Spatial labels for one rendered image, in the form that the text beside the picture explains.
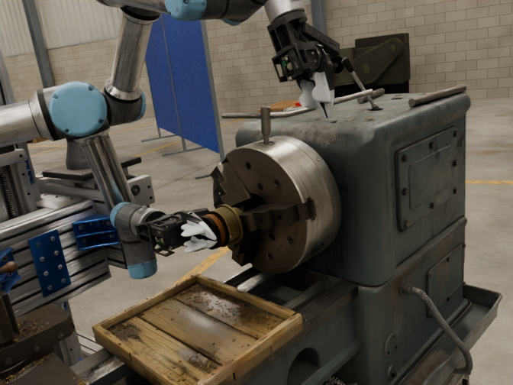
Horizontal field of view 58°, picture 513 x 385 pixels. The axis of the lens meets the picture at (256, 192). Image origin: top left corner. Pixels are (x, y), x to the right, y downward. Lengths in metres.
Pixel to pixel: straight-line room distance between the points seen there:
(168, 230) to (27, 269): 0.54
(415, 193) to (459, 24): 9.68
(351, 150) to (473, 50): 9.84
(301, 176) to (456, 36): 9.96
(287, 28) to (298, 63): 0.07
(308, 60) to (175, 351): 0.63
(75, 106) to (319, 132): 0.56
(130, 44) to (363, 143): 0.75
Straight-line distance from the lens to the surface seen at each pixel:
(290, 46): 0.94
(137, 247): 1.19
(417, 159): 1.26
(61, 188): 1.65
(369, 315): 1.21
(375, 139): 1.06
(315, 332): 1.12
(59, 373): 0.89
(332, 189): 1.06
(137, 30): 1.42
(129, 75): 1.50
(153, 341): 1.05
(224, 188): 1.06
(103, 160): 1.26
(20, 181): 1.53
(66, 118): 1.09
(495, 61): 10.85
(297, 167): 1.01
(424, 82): 11.01
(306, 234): 1.00
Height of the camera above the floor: 1.43
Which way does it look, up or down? 16 degrees down
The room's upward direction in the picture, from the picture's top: 7 degrees counter-clockwise
